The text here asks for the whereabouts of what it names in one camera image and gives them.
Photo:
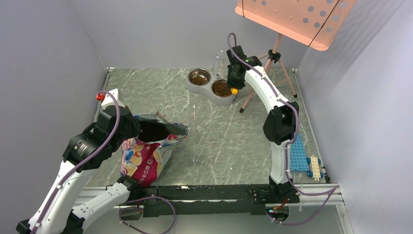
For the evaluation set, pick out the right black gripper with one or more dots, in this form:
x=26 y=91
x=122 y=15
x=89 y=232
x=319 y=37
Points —
x=237 y=85

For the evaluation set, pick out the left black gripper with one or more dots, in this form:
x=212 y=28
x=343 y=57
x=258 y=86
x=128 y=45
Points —
x=135 y=127

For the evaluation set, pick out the colourful pet food bag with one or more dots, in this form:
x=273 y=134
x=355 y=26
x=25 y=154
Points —
x=145 y=156

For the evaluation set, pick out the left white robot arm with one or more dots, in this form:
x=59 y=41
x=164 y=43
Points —
x=82 y=158

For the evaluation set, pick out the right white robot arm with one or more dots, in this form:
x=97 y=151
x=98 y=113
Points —
x=281 y=124

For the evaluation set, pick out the brown pet food kibble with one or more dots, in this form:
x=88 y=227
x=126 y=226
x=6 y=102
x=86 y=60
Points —
x=219 y=88

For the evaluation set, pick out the grey double pet bowl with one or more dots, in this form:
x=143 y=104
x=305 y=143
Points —
x=206 y=89

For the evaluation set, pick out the pink music stand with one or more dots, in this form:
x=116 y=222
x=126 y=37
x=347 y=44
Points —
x=313 y=23

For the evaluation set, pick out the white toy brick car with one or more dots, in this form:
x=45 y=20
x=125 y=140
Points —
x=314 y=171

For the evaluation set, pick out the blue building base plate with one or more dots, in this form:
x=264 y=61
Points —
x=298 y=158

